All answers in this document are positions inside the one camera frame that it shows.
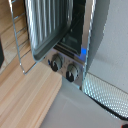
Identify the black wire rack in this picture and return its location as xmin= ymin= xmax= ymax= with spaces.
xmin=7 ymin=0 xmax=46 ymax=75

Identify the grey box on rack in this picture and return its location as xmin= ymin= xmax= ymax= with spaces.
xmin=46 ymin=0 xmax=98 ymax=90

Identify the black oven knob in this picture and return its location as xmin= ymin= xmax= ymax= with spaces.
xmin=49 ymin=54 xmax=64 ymax=73
xmin=65 ymin=63 xmax=81 ymax=83

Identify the woven folding screen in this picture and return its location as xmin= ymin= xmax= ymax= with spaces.
xmin=82 ymin=72 xmax=128 ymax=119

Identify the black power cord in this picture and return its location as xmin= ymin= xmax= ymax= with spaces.
xmin=94 ymin=98 xmax=128 ymax=122

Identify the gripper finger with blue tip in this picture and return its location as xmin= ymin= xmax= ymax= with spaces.
xmin=0 ymin=34 xmax=6 ymax=69

